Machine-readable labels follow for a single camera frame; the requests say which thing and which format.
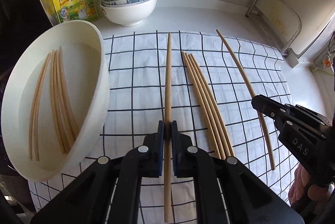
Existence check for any wooden chopstick three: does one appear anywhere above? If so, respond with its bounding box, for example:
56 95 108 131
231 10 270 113
54 50 71 154

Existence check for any wooden chopstick five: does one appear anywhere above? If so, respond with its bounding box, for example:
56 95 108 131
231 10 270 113
164 33 173 223

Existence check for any wooden chopstick nine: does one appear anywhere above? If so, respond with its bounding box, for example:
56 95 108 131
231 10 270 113
188 54 235 157

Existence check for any wooden chopstick ten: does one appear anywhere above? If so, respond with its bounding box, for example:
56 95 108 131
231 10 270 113
216 29 275 170

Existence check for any wooden chopstick four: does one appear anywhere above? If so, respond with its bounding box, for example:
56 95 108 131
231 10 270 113
33 53 51 161

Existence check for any wooden chopstick seven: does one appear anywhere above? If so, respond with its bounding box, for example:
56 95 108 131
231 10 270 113
186 54 226 159

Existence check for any wooden chopstick one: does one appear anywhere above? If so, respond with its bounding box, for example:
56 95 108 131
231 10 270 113
28 53 51 161

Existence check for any wooden chopstick eight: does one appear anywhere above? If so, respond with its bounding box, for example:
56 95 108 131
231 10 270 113
186 54 234 159

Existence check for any wooden chopstick six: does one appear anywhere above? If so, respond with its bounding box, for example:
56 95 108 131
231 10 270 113
182 52 221 159

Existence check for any wooden chopstick eleven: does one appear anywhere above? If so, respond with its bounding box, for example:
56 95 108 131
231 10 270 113
50 50 66 154

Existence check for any person right hand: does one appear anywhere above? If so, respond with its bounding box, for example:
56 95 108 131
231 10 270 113
289 163 334 207

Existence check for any white round tray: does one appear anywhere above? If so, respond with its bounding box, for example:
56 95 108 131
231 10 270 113
1 20 110 182

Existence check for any white black grid cloth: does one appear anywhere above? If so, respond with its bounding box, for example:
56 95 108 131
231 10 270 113
29 31 296 223

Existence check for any white cutting board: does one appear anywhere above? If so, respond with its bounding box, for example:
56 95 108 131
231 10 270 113
257 0 335 59

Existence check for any metal rack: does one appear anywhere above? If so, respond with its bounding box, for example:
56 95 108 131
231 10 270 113
245 0 302 68

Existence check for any large white bowl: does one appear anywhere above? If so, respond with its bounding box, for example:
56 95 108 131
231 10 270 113
99 0 157 27

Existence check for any wall power outlet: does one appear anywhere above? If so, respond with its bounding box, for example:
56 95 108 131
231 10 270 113
310 50 334 75

